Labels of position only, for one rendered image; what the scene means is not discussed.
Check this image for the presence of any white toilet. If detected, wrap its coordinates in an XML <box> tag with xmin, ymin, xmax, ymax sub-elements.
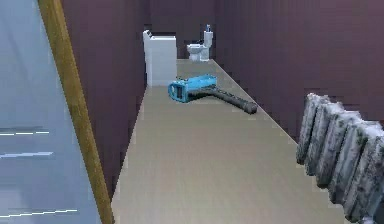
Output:
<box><xmin>186</xmin><ymin>30</ymin><xmax>214</xmax><ymax>63</ymax></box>

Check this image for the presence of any blue hammer-shaped tool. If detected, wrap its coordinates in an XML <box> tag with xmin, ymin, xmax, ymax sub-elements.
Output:
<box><xmin>167</xmin><ymin>74</ymin><xmax>259</xmax><ymax>115</ymax></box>

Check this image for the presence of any white cabinet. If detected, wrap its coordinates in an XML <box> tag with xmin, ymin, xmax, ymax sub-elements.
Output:
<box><xmin>142</xmin><ymin>29</ymin><xmax>178</xmax><ymax>88</ymax></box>

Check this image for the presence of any grey ribbed radiator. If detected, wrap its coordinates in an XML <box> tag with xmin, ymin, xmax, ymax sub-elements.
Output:
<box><xmin>295</xmin><ymin>92</ymin><xmax>384</xmax><ymax>224</ymax></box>

